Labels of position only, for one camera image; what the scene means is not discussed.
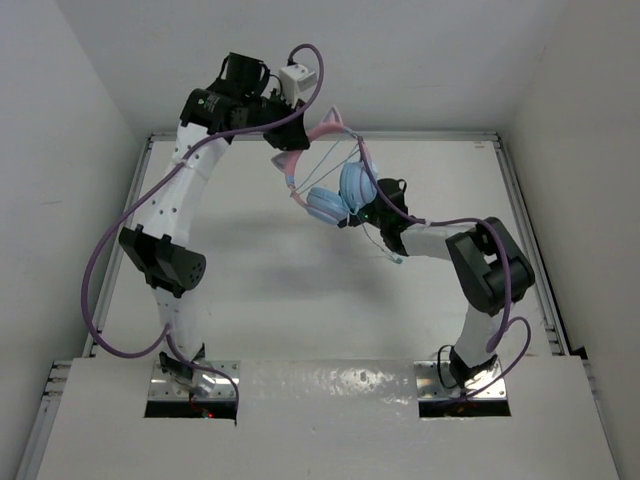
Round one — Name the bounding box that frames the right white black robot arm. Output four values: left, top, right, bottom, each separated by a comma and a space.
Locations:
368, 178, 535, 388

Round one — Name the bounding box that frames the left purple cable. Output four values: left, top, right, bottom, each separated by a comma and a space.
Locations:
80, 44, 326, 416

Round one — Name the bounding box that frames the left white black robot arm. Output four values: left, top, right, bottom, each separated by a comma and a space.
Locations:
118, 53, 324, 361

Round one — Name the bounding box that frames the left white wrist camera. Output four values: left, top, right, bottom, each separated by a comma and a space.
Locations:
277, 63, 318, 104

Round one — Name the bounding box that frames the metal base plate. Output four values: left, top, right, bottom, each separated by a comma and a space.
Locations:
147, 361, 237, 402
414, 360, 508, 402

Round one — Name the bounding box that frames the light blue headphone cable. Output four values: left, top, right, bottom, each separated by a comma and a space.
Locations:
289, 129, 404, 265

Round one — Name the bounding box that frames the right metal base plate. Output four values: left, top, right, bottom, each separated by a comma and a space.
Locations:
414, 360, 508, 402

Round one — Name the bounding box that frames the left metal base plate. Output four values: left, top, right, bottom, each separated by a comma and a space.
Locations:
147, 361, 237, 402

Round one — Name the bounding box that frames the aluminium table frame rail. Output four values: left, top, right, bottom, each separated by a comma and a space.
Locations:
18, 132, 615, 479

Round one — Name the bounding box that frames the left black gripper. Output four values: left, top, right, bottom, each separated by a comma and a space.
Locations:
241, 89, 309, 152

